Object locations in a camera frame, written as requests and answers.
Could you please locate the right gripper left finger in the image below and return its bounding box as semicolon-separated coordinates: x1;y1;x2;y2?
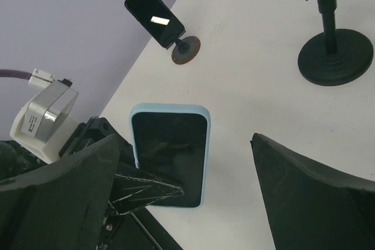
1;135;121;249

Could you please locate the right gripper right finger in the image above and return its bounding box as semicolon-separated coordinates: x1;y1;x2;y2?
250;133;374;249

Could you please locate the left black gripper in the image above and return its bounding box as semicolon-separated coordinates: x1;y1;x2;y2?
59;117;185;232

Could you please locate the light blue cased phone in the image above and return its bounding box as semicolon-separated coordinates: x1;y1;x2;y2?
129;103;211;208

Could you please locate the black stand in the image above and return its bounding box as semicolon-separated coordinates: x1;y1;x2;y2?
298;0;374;87

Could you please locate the wooden-base phone stand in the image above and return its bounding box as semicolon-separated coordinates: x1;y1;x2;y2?
168;35;201;65

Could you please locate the black phone on wooden stand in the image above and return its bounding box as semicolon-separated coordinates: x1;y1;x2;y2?
124;0;186;49

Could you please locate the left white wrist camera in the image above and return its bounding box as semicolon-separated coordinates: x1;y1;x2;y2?
10;69;79;164

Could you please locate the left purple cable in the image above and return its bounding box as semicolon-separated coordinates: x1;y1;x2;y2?
0;69;32;81

